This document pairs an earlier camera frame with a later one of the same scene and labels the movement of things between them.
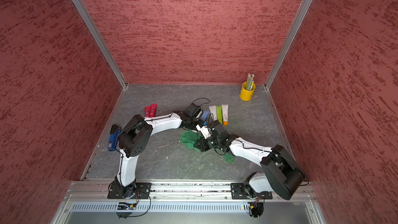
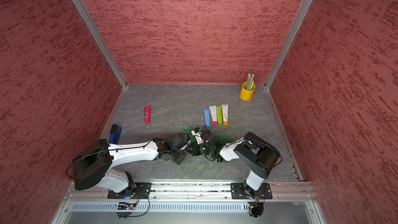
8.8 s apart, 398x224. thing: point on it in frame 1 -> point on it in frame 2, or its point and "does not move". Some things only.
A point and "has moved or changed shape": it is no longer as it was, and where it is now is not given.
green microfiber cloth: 189,138 has moved or changed shape
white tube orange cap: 225,109 does not move
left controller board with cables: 125,206 does not move
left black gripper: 200,122 -> 181,157
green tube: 219,113 does not move
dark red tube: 147,111 does not move
